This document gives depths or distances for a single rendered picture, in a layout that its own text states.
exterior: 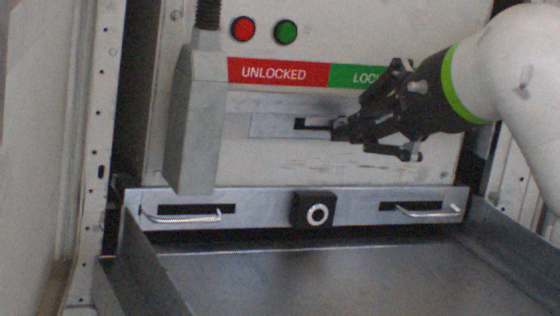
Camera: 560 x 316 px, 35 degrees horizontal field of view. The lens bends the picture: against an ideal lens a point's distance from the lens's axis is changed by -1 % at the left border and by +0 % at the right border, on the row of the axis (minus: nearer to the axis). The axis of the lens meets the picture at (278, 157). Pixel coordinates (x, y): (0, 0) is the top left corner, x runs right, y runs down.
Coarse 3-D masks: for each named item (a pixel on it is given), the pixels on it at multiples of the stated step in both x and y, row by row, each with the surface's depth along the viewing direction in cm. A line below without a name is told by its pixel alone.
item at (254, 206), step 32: (128, 192) 114; (160, 192) 116; (224, 192) 120; (256, 192) 122; (288, 192) 124; (352, 192) 128; (384, 192) 130; (416, 192) 132; (160, 224) 117; (192, 224) 119; (224, 224) 121; (256, 224) 123; (288, 224) 125; (352, 224) 130
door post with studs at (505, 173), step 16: (528, 0) 129; (544, 0) 126; (496, 144) 132; (512, 144) 132; (496, 160) 133; (512, 160) 134; (496, 176) 134; (512, 176) 135; (480, 192) 139; (496, 192) 135; (512, 192) 136; (512, 208) 137
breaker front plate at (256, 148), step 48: (192, 0) 110; (240, 0) 112; (288, 0) 115; (336, 0) 118; (384, 0) 120; (432, 0) 123; (480, 0) 127; (240, 48) 115; (288, 48) 117; (336, 48) 120; (384, 48) 123; (432, 48) 126; (240, 144) 119; (288, 144) 122; (336, 144) 125; (432, 144) 132
